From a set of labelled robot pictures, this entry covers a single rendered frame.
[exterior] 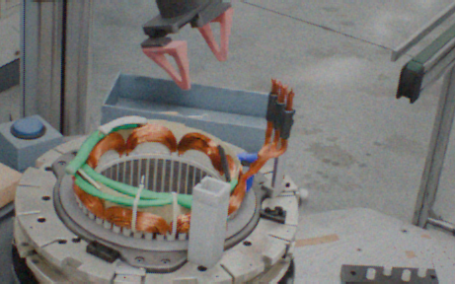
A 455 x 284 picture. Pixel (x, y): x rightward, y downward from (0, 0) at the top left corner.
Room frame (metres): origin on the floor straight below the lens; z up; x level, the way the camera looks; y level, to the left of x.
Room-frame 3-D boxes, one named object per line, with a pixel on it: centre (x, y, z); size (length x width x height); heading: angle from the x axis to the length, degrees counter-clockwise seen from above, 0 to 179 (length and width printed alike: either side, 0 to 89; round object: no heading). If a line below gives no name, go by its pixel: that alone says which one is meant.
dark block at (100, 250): (0.84, 0.12, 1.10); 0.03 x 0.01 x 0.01; 64
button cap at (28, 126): (1.18, 0.28, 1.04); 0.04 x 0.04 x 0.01
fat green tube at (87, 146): (0.97, 0.15, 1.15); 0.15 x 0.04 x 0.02; 154
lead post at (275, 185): (1.00, -0.05, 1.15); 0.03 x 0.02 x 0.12; 146
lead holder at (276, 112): (0.98, -0.05, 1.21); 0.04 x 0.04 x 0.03; 64
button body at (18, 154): (1.18, 0.28, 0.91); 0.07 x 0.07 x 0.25; 42
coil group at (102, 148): (1.00, 0.14, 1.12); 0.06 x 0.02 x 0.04; 154
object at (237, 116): (1.27, 0.06, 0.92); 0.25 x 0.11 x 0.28; 86
